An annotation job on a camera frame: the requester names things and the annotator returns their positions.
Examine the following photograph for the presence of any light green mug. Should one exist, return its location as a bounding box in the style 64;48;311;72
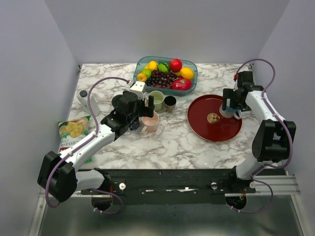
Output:
149;90;164;112

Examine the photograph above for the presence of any pink mug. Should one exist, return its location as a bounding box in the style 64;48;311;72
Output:
141;112;159;133

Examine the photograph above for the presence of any dark blue mug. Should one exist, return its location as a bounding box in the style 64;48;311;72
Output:
129;121;140;131

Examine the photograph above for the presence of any light blue mug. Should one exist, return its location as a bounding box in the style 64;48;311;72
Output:
219;106;242;119

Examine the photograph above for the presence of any brown mug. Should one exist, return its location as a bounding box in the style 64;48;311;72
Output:
164;96;177;113

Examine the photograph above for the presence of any cream ceramic mug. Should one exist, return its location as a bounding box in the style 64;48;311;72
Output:
144;96;148;106

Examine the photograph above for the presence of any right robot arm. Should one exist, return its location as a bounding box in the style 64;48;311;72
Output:
220;71;296;193

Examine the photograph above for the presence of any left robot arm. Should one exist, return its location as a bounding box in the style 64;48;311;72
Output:
37;91;155;203

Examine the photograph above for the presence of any red grape bunch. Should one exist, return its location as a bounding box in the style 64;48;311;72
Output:
151;84;171;89

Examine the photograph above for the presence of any dark purple grape bunch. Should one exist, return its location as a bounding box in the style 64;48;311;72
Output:
146;70;179;87

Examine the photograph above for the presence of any orange mandarin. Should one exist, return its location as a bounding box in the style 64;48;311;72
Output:
137;72;147;82

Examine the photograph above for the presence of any red round tray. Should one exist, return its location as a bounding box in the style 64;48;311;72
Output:
187;94;242;143

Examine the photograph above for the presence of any green lime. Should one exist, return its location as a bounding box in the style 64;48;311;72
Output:
142;68;152;78

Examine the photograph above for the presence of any pink dragon fruit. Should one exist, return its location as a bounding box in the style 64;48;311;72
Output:
170;78;192;91

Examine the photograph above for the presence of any green striped melon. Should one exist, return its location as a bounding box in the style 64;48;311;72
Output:
158;62;170;73

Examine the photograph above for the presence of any yellow pear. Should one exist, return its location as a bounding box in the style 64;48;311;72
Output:
144;60;158;71

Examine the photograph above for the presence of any yellow lemon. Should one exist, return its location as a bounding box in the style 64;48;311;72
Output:
180;67;194;80

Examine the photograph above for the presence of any red apple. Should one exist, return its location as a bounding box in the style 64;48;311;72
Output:
169;58;183;73

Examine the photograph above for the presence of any white bottle black cap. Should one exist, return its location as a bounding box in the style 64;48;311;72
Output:
76;90;100;116

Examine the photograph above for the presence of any green chips bag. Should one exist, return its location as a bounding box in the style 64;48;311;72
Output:
58;116;91;152

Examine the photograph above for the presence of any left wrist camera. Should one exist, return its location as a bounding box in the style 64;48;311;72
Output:
129;81;146;96

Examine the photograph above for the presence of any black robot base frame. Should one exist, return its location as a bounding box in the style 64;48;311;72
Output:
81;166;256;206

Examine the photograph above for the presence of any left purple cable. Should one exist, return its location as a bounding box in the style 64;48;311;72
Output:
45;76;131;215

